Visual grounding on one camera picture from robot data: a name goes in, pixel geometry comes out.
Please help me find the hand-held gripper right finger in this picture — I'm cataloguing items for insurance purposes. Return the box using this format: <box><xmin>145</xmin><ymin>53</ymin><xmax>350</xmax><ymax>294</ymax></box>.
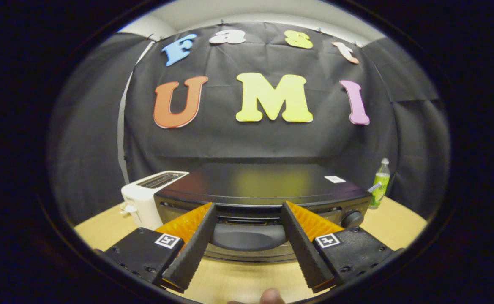
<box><xmin>281</xmin><ymin>201</ymin><xmax>404</xmax><ymax>293</ymax></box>

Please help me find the green label drink bottle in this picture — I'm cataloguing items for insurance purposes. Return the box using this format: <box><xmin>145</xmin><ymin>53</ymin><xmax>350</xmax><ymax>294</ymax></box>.
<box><xmin>369</xmin><ymin>158</ymin><xmax>391</xmax><ymax>210</ymax></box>

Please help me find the black toaster oven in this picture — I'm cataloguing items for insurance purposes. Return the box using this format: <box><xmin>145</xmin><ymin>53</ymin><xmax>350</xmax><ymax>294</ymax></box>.
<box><xmin>154</xmin><ymin>163</ymin><xmax>373</xmax><ymax>262</ymax></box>

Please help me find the white pop-up toaster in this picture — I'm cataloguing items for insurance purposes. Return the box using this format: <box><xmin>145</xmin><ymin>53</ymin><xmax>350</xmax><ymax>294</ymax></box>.
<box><xmin>121</xmin><ymin>171</ymin><xmax>189</xmax><ymax>231</ymax></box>

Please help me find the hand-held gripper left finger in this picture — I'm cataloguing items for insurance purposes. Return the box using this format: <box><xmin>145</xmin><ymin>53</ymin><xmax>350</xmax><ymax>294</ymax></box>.
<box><xmin>103</xmin><ymin>203</ymin><xmax>218</xmax><ymax>293</ymax></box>

